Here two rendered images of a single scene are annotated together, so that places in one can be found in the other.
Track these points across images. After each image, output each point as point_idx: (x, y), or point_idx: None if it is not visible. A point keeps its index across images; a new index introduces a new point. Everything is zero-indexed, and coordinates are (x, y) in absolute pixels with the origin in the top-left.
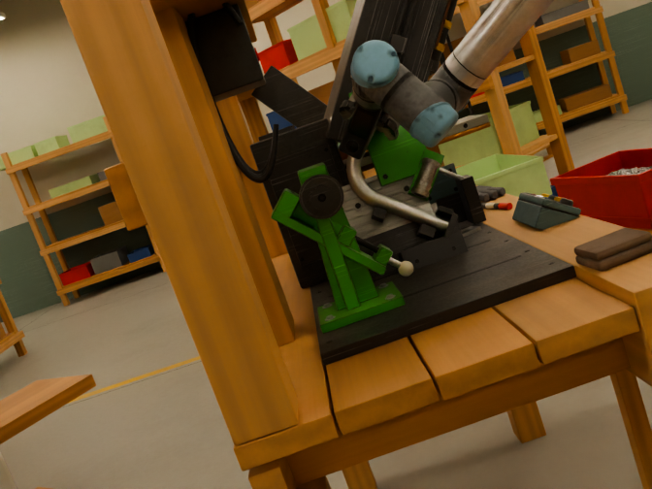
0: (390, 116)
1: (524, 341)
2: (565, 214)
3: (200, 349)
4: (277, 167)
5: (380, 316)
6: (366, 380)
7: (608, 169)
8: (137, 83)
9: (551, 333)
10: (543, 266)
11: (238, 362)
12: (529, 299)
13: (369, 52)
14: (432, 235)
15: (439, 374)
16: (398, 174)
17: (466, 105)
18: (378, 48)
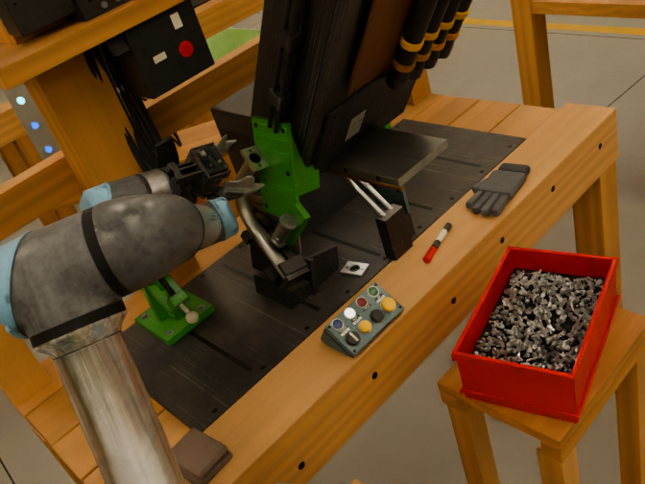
0: (227, 184)
1: (85, 471)
2: (341, 349)
3: None
4: (227, 135)
5: (153, 344)
6: (63, 404)
7: (590, 270)
8: None
9: (91, 483)
10: (209, 408)
11: None
12: (168, 428)
13: (83, 203)
14: (272, 279)
15: (53, 447)
16: (274, 209)
17: (226, 239)
18: (87, 205)
